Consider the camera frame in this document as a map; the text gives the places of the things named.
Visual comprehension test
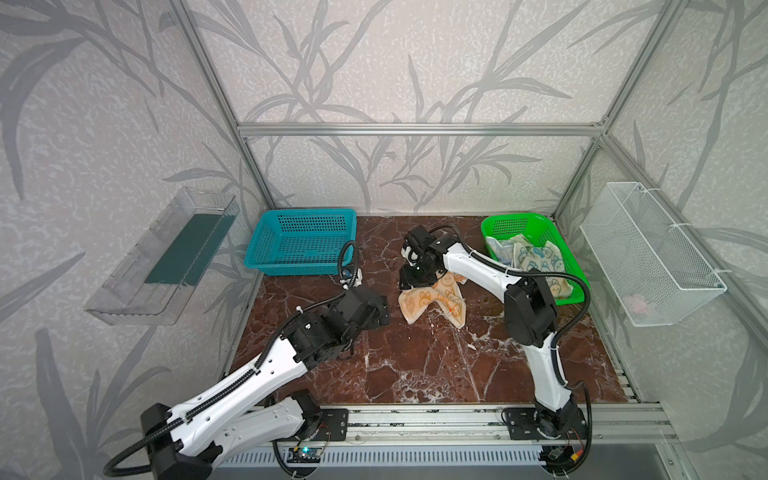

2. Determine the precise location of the orange bunny towel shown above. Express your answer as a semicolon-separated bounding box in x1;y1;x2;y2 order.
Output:
398;272;467;329

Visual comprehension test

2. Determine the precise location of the teal plastic basket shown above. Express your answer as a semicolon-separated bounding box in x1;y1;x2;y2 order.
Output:
244;208;357;277

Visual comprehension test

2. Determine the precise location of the green plastic basket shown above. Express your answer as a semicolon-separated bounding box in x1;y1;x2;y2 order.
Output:
481;213;588;285

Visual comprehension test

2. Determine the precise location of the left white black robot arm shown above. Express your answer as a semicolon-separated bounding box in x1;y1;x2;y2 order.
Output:
103;286;390;479

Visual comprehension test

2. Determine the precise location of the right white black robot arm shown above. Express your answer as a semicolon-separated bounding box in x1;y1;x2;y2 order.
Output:
399;225;590;439

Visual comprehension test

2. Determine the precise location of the blue bunny towel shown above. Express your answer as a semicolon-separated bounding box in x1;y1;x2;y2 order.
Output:
485;234;577;274

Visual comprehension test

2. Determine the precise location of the green lit circuit board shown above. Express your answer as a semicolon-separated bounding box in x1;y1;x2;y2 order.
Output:
286;447;324;465

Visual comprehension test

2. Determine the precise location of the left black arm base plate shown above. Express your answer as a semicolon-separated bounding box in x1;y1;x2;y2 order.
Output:
296;409;349;442

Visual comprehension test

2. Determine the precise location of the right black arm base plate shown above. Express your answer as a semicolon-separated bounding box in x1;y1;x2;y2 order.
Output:
501;406;590;442

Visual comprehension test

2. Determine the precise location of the clear plastic wall shelf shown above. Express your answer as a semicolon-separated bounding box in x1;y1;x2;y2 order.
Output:
85;187;240;326

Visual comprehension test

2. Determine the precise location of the pink item in wire basket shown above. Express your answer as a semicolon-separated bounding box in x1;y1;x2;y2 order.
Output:
622;294;652;316

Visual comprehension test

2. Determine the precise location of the white wire mesh basket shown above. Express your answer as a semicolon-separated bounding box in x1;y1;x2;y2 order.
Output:
581;182;727;327

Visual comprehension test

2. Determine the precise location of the right wired connector board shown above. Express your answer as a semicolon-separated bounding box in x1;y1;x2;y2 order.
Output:
540;445;583;468

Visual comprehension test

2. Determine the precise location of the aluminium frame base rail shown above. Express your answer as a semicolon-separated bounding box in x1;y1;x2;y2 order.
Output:
160;403;700;480

